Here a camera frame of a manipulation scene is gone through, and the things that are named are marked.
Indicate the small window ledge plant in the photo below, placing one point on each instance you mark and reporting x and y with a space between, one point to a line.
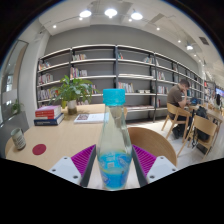
16 107

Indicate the pink-covered book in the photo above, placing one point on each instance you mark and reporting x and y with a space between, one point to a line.
48 108

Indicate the black backpack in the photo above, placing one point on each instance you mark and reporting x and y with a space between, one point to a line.
202 125

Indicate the clear bottle with blue cap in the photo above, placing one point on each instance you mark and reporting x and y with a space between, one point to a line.
114 146

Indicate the patterned green ceramic mug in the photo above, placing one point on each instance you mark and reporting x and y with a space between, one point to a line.
18 138

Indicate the white magazine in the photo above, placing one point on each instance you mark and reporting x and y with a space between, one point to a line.
89 118

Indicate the person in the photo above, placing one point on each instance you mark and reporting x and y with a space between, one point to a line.
176 100
218 101

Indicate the grey bookshelf unit with books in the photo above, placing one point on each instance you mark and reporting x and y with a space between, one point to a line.
140 68

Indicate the light wooden chair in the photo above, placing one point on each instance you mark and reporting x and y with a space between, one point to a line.
203 128
125 112
151 143
173 111

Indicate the red book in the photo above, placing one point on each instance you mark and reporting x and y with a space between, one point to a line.
48 115

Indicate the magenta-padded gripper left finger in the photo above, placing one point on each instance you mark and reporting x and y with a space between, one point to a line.
75 168

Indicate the flat round red coaster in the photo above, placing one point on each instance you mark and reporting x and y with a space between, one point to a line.
39 149

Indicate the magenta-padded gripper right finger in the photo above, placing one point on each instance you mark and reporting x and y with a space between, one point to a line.
156 166

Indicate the thick dark blue book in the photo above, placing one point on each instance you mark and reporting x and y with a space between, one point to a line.
50 121

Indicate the round ceiling lights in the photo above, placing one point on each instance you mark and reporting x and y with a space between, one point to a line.
110 13

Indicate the green potted plant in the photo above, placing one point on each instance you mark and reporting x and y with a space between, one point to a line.
72 91

